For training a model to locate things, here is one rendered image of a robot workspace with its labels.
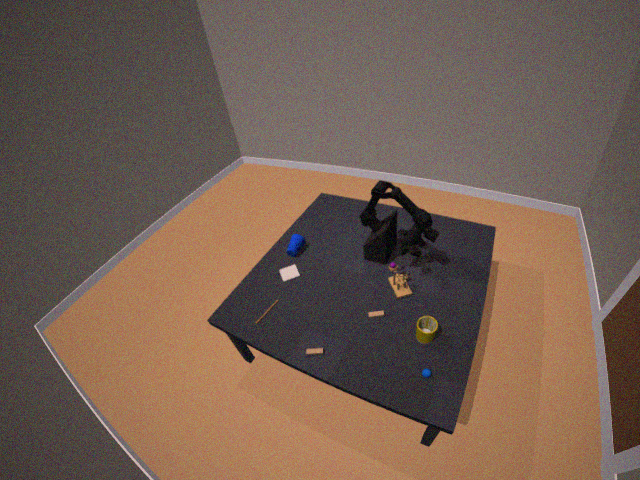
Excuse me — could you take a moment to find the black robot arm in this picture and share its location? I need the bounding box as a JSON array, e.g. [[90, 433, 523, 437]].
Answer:
[[360, 180, 440, 243]]

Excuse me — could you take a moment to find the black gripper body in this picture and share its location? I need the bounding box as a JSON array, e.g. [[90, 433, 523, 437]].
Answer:
[[397, 229, 421, 256]]

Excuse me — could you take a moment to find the yellow cup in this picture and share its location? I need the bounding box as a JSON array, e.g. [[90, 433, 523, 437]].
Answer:
[[416, 316, 438, 344]]

